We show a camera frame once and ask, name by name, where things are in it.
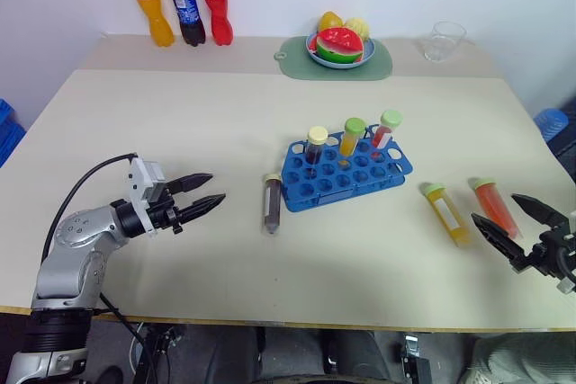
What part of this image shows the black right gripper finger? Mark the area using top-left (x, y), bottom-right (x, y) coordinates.
top-left (471, 211), bottom-right (526, 264)
top-left (511, 193), bottom-right (570, 228)

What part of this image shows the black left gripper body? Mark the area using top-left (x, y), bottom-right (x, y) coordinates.
top-left (146, 181), bottom-right (185, 236)

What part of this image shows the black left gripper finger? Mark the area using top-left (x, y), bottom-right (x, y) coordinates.
top-left (177, 193), bottom-right (227, 226)
top-left (166, 172), bottom-right (214, 197)

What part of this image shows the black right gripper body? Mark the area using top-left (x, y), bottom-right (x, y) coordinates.
top-left (512, 224), bottom-right (576, 280)

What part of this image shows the orange-red tube with green cap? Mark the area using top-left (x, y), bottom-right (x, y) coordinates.
top-left (467, 176), bottom-right (524, 241)

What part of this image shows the yellow tube with green cap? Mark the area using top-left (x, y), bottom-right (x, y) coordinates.
top-left (419, 182), bottom-right (473, 248)
top-left (337, 117), bottom-right (366, 158)

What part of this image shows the dark tube with cream cap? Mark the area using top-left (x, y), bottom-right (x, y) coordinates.
top-left (306, 126), bottom-right (329, 167)
top-left (261, 173), bottom-right (284, 237)

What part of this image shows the blue test tube rack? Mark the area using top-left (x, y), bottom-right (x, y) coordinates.
top-left (280, 124), bottom-right (414, 214)

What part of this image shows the red tube with green cap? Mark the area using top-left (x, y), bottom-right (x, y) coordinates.
top-left (370, 109), bottom-right (403, 152)

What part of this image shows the blue plastic stool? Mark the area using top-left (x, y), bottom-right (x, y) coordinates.
top-left (532, 107), bottom-right (570, 143)

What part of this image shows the grey-green knitted cloth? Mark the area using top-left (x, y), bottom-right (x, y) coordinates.
top-left (457, 333), bottom-right (576, 384)

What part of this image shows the black box under table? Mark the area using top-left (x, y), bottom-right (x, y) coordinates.
top-left (396, 333), bottom-right (434, 384)

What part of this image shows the green silicone mat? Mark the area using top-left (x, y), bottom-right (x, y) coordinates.
top-left (274, 35), bottom-right (394, 83)

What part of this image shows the orange soda bottle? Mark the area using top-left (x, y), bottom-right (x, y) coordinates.
top-left (126, 0), bottom-right (176, 49)

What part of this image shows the red soda bottle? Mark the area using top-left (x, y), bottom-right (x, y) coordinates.
top-left (198, 0), bottom-right (236, 48)

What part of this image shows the cola bottle with blue label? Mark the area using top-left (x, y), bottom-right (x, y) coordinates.
top-left (163, 0), bottom-right (207, 49)

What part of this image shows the blue plastic crate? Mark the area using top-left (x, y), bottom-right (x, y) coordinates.
top-left (0, 98), bottom-right (27, 170)

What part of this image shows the clear plastic cup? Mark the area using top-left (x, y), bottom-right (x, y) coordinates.
top-left (415, 21), bottom-right (469, 63)

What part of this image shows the toy watermelon slice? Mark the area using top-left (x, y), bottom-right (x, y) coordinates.
top-left (315, 26), bottom-right (365, 65)

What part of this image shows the yellow toy lemon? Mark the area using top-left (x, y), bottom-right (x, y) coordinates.
top-left (318, 11), bottom-right (346, 35)

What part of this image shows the light blue plate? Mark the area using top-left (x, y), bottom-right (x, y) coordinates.
top-left (305, 31), bottom-right (376, 70)

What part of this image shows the yellow toy pineapple piece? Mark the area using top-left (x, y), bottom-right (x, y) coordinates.
top-left (343, 17), bottom-right (373, 41)

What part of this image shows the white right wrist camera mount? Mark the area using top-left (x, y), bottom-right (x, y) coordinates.
top-left (556, 210), bottom-right (576, 295)

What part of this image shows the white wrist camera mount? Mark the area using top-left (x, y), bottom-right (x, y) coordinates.
top-left (125, 156), bottom-right (170, 236)
top-left (556, 210), bottom-right (576, 295)

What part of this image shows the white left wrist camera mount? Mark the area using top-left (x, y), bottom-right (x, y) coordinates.
top-left (125, 156), bottom-right (170, 236)

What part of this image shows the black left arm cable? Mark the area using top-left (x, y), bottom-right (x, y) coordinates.
top-left (41, 153), bottom-right (139, 264)

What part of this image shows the black cable under table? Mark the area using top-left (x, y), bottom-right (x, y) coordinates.
top-left (97, 292), bottom-right (159, 384)

